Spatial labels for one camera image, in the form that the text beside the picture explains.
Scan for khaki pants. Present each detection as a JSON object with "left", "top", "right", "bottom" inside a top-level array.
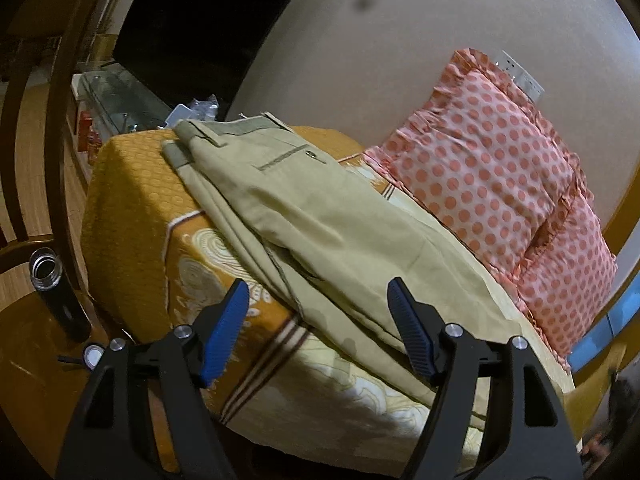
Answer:
[{"left": 162, "top": 115, "right": 524, "bottom": 404}]

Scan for wooden chair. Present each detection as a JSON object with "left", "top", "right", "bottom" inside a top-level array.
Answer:
[{"left": 0, "top": 0, "right": 151, "bottom": 351}]

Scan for black steel water bottle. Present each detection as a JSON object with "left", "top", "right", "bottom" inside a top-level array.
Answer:
[{"left": 28, "top": 247, "right": 91, "bottom": 342}]

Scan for rear pink polka dot pillow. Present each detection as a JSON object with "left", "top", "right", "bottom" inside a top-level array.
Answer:
[{"left": 515, "top": 190, "right": 617, "bottom": 364}]

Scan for pink polka dot pillow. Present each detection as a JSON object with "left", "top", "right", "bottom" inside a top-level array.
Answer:
[
  {"left": 515, "top": 190, "right": 617, "bottom": 364},
  {"left": 363, "top": 48, "right": 584, "bottom": 276}
]

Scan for orange cream patterned bedspread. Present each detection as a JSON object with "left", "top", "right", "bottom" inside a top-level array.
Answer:
[{"left": 81, "top": 126, "right": 577, "bottom": 477}]

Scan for front pink polka dot pillow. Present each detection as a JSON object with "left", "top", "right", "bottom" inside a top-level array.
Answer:
[{"left": 363, "top": 48, "right": 584, "bottom": 276}]

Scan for glass top side table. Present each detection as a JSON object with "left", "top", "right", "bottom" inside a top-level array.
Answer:
[{"left": 72, "top": 62, "right": 170, "bottom": 166}]

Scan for white wall socket plate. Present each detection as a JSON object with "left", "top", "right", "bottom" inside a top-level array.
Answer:
[{"left": 492, "top": 51, "right": 544, "bottom": 104}]

